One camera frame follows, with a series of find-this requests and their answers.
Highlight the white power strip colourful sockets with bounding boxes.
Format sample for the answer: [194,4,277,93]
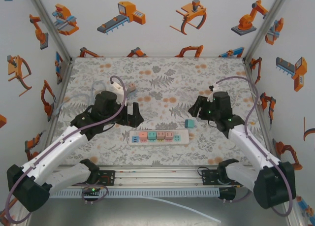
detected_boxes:
[129,129,190,146]

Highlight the floral patterned table mat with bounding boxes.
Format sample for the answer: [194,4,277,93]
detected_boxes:
[44,56,276,166]

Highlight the black controller box with LED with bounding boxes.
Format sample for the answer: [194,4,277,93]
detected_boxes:
[218,187,237,200]
[82,186,100,197]

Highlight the aluminium side rail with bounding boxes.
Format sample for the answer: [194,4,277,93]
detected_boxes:
[39,58,75,169]
[243,60,280,167]

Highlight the wide aluminium base rail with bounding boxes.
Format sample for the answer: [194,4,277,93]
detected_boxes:
[49,164,259,189]

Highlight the white slotted cable duct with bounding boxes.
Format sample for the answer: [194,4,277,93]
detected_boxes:
[50,188,221,198]

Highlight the aluminium frame post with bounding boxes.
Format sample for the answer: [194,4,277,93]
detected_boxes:
[242,0,293,64]
[26,0,74,64]

